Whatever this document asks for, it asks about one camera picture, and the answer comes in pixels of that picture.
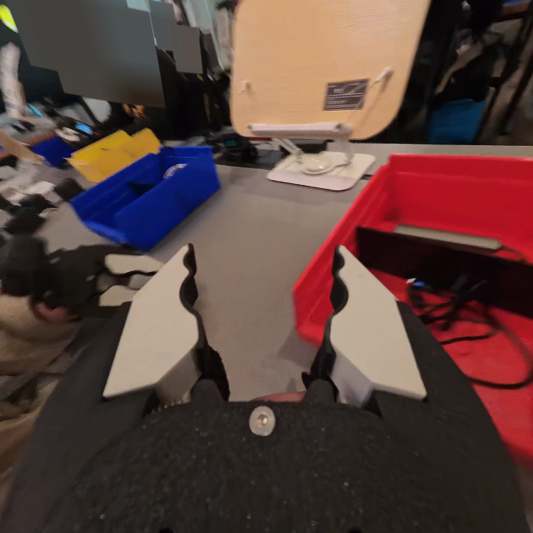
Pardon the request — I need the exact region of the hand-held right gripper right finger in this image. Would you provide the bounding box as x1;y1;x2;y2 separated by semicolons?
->
303;245;427;406

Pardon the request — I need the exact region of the grey flat hub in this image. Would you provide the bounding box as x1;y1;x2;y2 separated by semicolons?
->
393;224;503;251

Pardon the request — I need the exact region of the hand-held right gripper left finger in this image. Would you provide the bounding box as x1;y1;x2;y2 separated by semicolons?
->
103;243;230;402

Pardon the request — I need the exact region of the yellow plastic storage bin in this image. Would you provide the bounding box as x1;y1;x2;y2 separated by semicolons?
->
68;128;162;184

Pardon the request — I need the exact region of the red plastic storage bin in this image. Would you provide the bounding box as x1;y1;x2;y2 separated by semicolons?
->
293;153;533;469

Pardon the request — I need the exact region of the wooden book stand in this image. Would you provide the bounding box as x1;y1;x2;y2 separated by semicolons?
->
229;0;434;191

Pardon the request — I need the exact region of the black bin divider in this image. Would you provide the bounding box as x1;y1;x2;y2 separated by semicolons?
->
356;227;533;317

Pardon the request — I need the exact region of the person's left hand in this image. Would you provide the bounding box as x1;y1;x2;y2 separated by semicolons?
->
32;301;69;322

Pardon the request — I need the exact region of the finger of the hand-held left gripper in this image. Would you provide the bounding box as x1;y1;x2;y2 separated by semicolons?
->
104;254;164;276
98;276;145;307

